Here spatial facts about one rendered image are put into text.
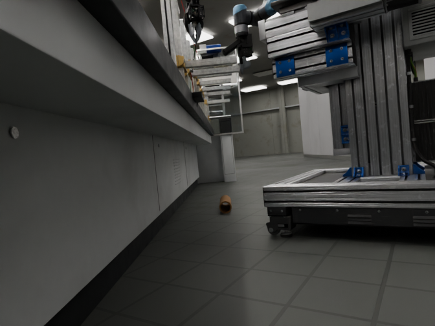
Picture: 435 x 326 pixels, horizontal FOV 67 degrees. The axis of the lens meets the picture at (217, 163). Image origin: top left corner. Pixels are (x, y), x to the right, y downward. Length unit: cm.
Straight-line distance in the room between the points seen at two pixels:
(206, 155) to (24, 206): 385
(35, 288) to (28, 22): 50
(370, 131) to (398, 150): 14
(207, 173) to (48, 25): 411
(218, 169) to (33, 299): 386
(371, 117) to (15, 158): 140
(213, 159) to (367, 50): 309
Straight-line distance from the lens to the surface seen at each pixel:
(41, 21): 41
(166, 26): 135
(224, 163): 431
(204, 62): 161
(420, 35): 164
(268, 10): 187
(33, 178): 73
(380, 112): 165
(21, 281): 70
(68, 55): 45
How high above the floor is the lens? 40
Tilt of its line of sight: 2 degrees down
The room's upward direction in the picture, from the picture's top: 5 degrees counter-clockwise
